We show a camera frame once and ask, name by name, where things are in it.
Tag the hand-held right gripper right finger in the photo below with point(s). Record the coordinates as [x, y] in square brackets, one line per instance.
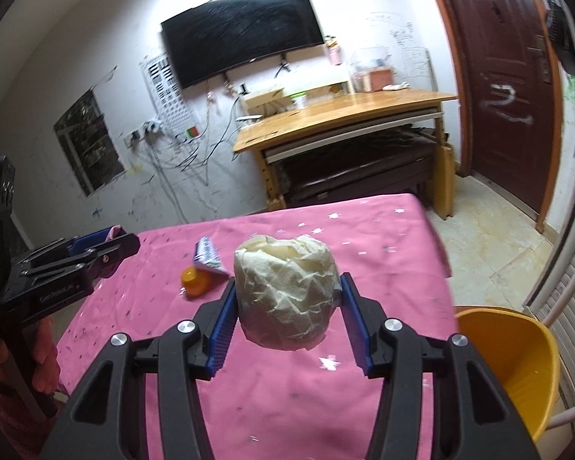
[357, 326]

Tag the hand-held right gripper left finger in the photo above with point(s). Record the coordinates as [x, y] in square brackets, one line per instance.
[223, 330]

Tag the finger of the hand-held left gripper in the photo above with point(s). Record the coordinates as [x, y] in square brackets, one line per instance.
[88, 242]
[115, 251]

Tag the white tissue ball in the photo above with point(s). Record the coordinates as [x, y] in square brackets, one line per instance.
[287, 292]

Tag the yellow plastic bin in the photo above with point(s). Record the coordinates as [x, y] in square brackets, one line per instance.
[508, 359]

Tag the person's left forearm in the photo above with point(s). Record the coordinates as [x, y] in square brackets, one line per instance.
[0, 421]

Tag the person's left hand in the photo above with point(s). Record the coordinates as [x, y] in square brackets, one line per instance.
[45, 357]

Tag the small orange plastic bottle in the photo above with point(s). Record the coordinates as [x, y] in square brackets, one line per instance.
[196, 283]

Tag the purple white wrapper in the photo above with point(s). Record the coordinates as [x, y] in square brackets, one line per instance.
[206, 254]

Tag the pink star tablecloth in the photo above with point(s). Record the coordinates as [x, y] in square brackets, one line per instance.
[292, 393]

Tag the dark window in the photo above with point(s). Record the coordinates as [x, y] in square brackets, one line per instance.
[88, 143]

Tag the white power strip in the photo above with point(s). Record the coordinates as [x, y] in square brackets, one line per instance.
[151, 128]

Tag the dark brown bench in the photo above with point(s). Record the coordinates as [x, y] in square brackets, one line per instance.
[354, 167]

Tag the cardboard box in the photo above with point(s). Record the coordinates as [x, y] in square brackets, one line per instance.
[263, 100]

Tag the wooden desk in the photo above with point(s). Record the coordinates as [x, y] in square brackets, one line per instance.
[345, 110]

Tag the white jar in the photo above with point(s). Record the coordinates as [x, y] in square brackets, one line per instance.
[299, 102]

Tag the white cloth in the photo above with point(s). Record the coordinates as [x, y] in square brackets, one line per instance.
[395, 87]

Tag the pink box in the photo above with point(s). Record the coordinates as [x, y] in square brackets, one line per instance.
[378, 80]

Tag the white desk shelf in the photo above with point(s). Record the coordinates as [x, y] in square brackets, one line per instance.
[330, 76]

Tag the black television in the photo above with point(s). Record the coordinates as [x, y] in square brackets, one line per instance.
[244, 28]

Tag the clear plastic container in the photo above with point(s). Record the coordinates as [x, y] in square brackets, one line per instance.
[364, 63]

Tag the pink bottle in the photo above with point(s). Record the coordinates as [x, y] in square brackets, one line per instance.
[334, 55]

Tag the dark red door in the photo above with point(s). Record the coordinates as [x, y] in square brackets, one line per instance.
[498, 57]

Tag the white perforated wall panel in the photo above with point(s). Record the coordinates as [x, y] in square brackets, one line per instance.
[172, 105]

